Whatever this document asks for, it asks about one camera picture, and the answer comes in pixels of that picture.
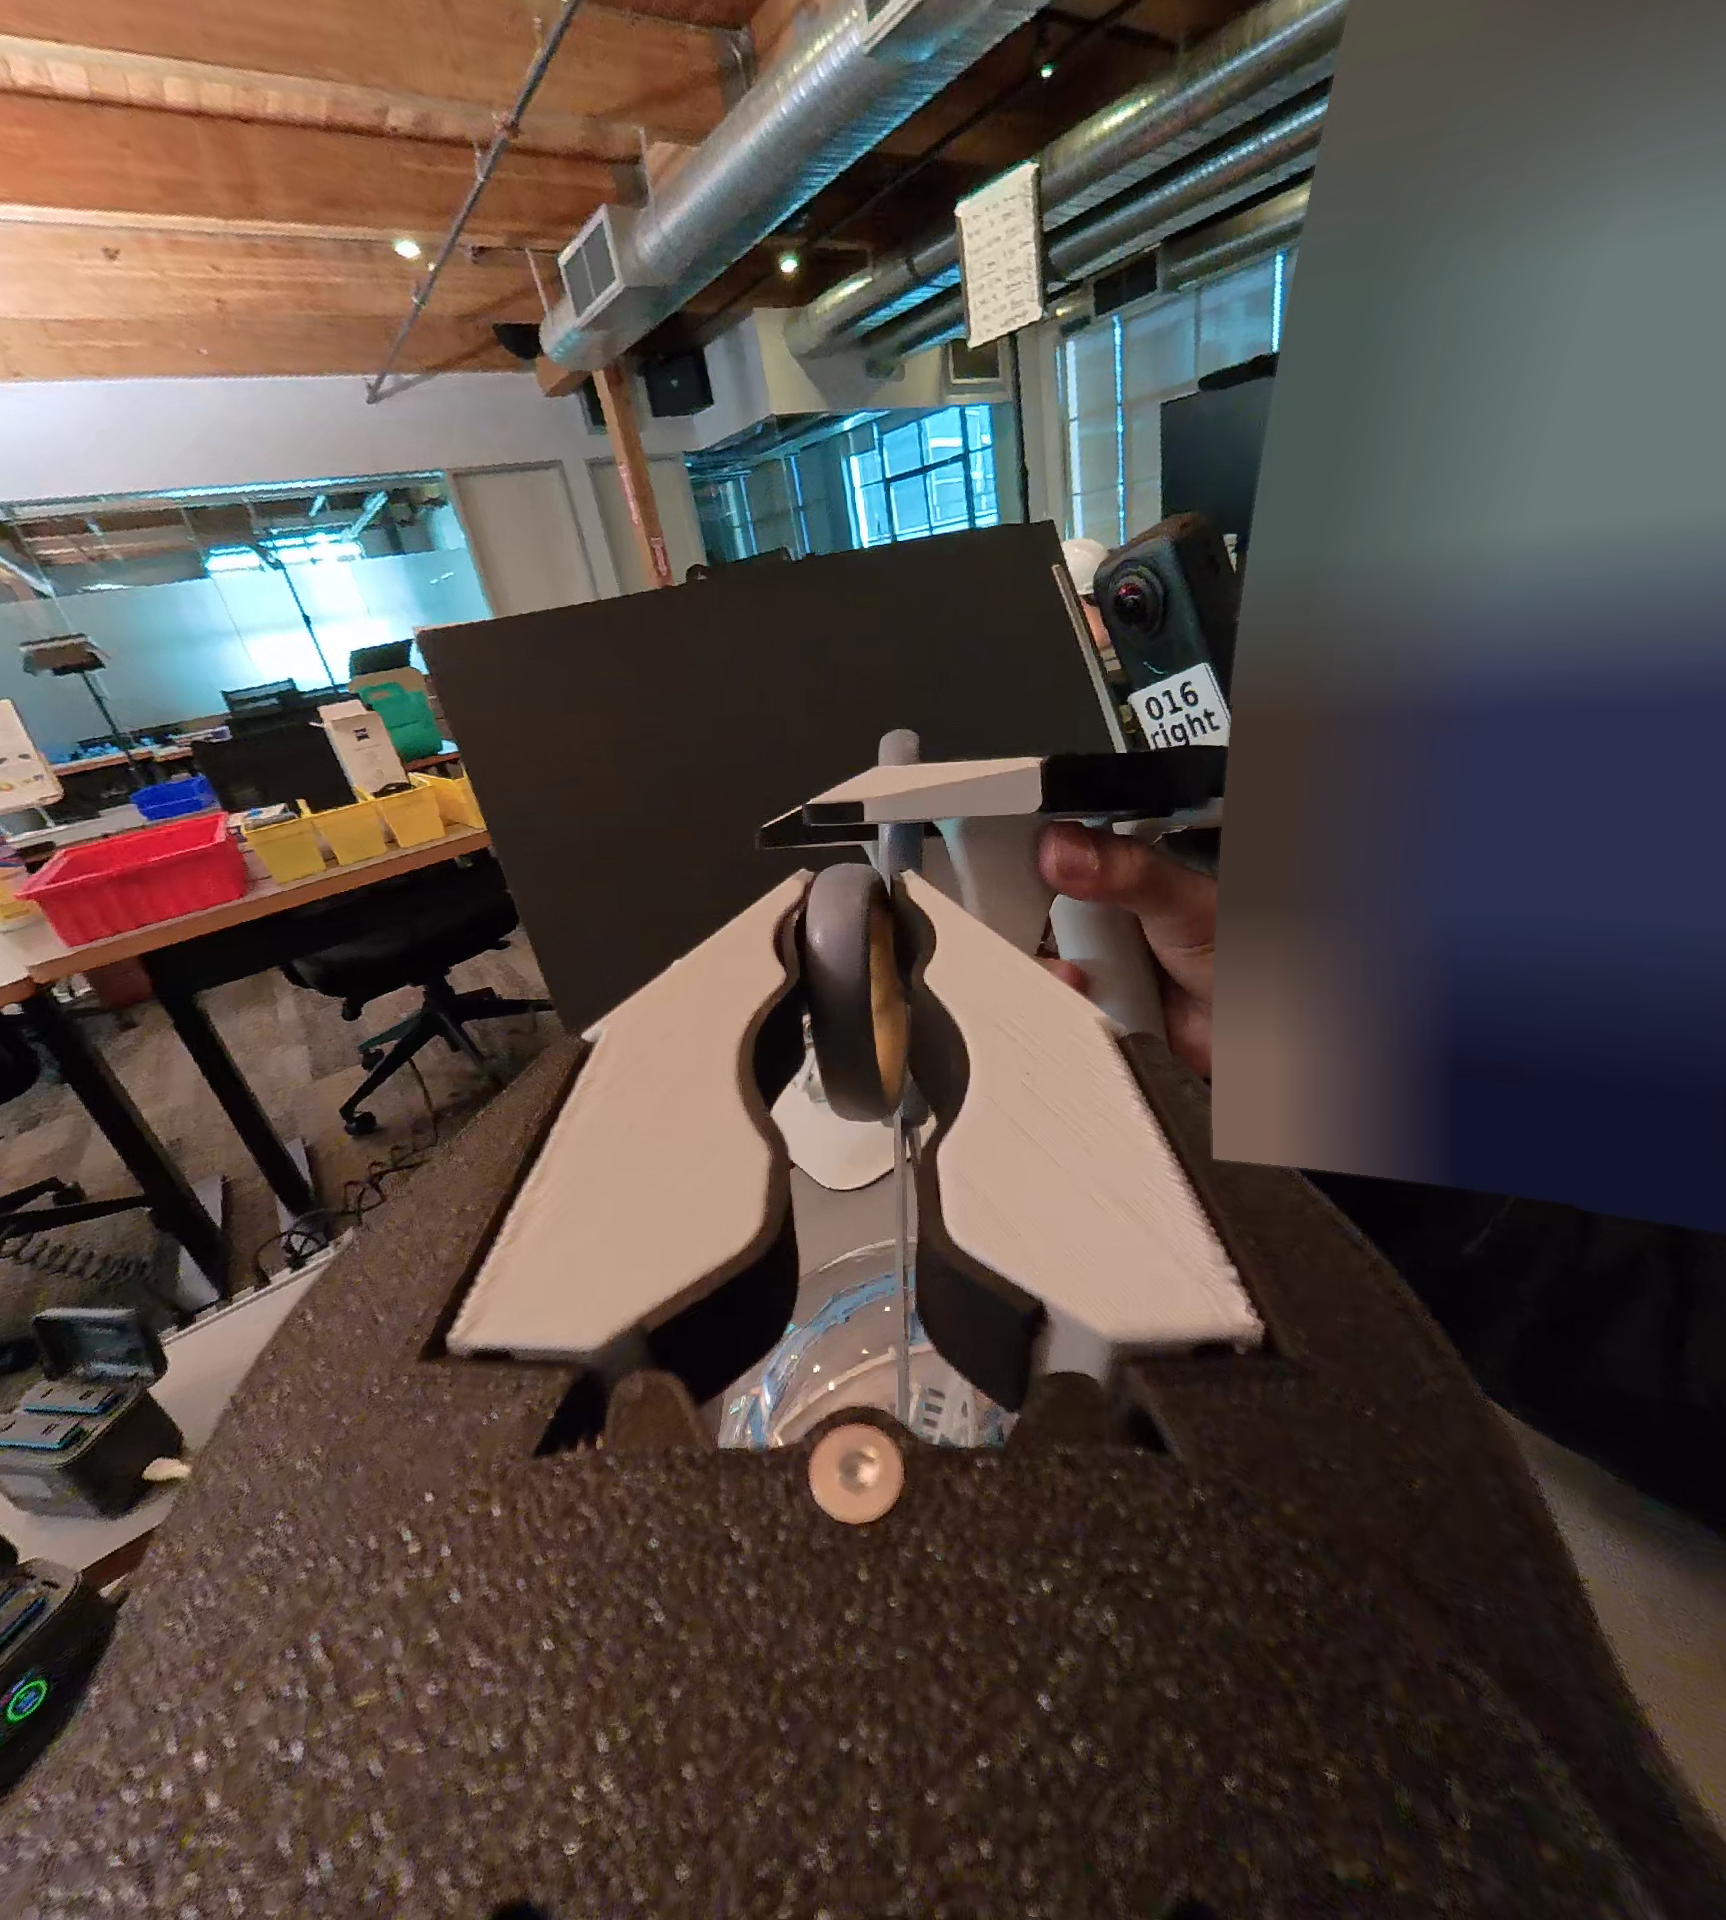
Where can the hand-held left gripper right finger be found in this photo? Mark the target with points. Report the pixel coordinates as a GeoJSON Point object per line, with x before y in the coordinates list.
{"type": "Point", "coordinates": [1089, 1186]}

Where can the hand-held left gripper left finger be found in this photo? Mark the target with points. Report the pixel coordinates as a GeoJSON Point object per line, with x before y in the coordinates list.
{"type": "Point", "coordinates": [624, 1186]}

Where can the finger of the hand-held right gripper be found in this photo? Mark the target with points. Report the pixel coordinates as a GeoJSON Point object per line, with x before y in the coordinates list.
{"type": "Point", "coordinates": [955, 788]}

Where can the clear dome marble maze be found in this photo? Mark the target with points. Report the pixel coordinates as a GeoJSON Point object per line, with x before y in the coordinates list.
{"type": "Point", "coordinates": [834, 1334]}

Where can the person's right hand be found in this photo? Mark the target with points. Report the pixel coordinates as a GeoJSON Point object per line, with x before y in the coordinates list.
{"type": "Point", "coordinates": [1179, 946]}

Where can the thin white rod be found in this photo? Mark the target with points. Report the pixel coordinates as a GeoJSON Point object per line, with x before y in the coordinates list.
{"type": "Point", "coordinates": [903, 1277]}

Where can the black backdrop board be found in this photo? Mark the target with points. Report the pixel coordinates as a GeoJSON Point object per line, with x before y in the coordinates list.
{"type": "Point", "coordinates": [655, 748]}

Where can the large black screen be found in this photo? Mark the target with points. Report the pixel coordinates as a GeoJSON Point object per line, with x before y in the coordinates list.
{"type": "Point", "coordinates": [1210, 449]}

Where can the wood-top desk black legs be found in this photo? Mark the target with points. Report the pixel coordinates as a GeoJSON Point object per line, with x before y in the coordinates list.
{"type": "Point", "coordinates": [225, 1089]}

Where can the green bag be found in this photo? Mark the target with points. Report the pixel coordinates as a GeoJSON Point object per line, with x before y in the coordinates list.
{"type": "Point", "coordinates": [408, 719]}

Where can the white cardboard box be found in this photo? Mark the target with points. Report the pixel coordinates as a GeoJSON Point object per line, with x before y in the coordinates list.
{"type": "Point", "coordinates": [355, 743]}

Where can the black computer monitor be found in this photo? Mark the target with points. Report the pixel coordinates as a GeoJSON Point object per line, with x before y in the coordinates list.
{"type": "Point", "coordinates": [256, 767]}

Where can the red storage bin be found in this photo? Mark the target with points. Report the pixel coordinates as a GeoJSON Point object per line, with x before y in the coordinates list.
{"type": "Point", "coordinates": [127, 883]}

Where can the small blue bin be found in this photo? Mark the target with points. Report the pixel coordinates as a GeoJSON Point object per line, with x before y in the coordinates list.
{"type": "Point", "coordinates": [178, 797]}

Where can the black charger box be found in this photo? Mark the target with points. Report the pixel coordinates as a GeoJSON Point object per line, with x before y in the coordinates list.
{"type": "Point", "coordinates": [69, 1438]}

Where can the grey sprinkler pipe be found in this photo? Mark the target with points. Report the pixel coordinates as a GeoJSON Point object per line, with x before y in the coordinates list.
{"type": "Point", "coordinates": [467, 212]}

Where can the wooden support post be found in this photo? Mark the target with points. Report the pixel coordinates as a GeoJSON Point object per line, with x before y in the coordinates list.
{"type": "Point", "coordinates": [637, 479]}

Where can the black wall speaker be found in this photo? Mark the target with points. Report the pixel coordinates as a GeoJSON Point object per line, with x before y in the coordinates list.
{"type": "Point", "coordinates": [679, 384]}

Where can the long silver air duct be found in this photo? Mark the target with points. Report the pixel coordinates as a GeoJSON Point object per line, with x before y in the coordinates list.
{"type": "Point", "coordinates": [892, 293]}
{"type": "Point", "coordinates": [1194, 112]}

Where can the white duct vent grille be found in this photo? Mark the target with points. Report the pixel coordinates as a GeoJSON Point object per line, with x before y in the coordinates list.
{"type": "Point", "coordinates": [589, 262]}

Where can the large silver air duct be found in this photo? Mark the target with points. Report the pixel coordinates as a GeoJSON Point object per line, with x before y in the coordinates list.
{"type": "Point", "coordinates": [743, 167]}

